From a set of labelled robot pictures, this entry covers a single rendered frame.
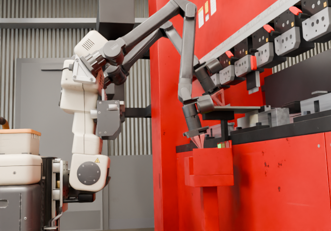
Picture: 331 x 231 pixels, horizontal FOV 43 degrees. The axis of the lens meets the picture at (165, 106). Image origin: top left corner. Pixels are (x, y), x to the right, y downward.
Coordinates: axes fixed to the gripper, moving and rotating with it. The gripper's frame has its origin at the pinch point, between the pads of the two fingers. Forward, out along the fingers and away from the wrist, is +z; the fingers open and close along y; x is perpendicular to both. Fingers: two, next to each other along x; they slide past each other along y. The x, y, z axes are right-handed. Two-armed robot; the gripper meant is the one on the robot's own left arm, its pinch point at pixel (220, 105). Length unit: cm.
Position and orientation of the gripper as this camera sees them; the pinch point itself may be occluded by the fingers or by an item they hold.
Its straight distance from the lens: 197.0
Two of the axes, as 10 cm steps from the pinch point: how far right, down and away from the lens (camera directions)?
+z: 5.2, 8.6, -0.1
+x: -8.2, 4.9, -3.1
